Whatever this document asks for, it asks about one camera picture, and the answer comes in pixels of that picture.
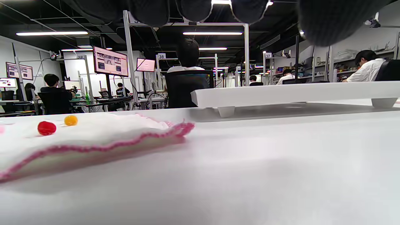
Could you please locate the long ceiling light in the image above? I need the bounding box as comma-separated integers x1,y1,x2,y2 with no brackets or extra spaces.
16,31,89,36
183,31,243,36

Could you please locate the black office chair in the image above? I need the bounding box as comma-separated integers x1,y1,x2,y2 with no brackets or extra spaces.
164,70,215,108

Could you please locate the small pink-screen monitor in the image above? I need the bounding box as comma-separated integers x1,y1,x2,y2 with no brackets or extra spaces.
136,57,156,73

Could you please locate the white plastic tray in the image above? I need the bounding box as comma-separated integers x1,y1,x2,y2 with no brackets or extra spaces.
191,81,400,118

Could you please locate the wall-side monitor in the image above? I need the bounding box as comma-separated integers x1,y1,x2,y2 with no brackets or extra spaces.
5,62,34,81

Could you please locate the large black monitor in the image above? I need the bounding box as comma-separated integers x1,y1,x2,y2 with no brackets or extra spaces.
93,46,129,78

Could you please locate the person's left hand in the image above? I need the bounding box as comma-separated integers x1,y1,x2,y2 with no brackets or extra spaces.
72,0,392,47

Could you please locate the white pink-striped dish cloth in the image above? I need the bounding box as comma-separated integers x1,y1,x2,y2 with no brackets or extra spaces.
0,113,195,183

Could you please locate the red cotton ball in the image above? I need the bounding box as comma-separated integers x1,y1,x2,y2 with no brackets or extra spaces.
37,121,57,136

